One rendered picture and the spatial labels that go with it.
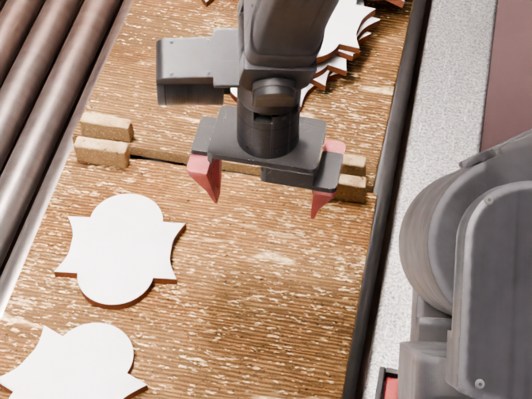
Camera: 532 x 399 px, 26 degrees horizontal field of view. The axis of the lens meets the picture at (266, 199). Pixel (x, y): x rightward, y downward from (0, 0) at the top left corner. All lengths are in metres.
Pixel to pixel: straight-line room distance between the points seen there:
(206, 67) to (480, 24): 0.62
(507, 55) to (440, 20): 1.36
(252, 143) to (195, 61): 0.11
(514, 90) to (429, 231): 2.41
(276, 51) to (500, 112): 1.88
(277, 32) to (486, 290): 0.51
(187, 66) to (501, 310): 0.64
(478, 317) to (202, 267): 0.85
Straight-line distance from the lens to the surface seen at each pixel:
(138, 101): 1.37
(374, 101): 1.37
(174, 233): 1.22
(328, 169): 1.07
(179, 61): 0.97
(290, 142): 1.04
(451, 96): 1.41
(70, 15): 1.54
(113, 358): 1.13
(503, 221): 0.36
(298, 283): 1.19
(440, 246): 0.37
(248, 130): 1.03
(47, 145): 1.37
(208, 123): 1.11
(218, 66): 0.97
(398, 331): 1.18
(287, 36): 0.85
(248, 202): 1.25
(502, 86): 2.79
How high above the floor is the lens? 1.89
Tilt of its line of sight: 49 degrees down
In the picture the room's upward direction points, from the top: straight up
